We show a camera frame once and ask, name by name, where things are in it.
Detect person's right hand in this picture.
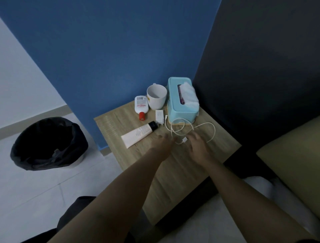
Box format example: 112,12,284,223
186,131,213,167

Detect person's left hand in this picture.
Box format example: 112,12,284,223
150,134,175,162

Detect white charging cable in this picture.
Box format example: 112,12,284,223
164,114,216,145

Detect white cream tube black cap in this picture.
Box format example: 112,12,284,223
121,121,159,149

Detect white charger plug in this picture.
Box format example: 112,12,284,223
155,109,165,127

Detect teal tissue box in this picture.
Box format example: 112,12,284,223
166,77,200,125

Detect white lotion bottle red cap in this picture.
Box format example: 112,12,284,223
134,95,149,121

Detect white mug yellow label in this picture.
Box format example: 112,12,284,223
146,83,167,110

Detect white pop-up tissue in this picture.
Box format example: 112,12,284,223
179,82,200,110

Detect person's right forearm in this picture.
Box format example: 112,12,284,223
202,158,315,243

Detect person's left forearm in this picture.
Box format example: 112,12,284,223
47,150,170,243

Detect wooden bedside table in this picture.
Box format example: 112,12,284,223
94,100,242,226

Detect person's legs black trousers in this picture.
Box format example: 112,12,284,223
21,196,160,243

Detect beige cushion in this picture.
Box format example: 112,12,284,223
256,116,320,218

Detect black lined trash bin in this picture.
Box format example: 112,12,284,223
10,117,89,172

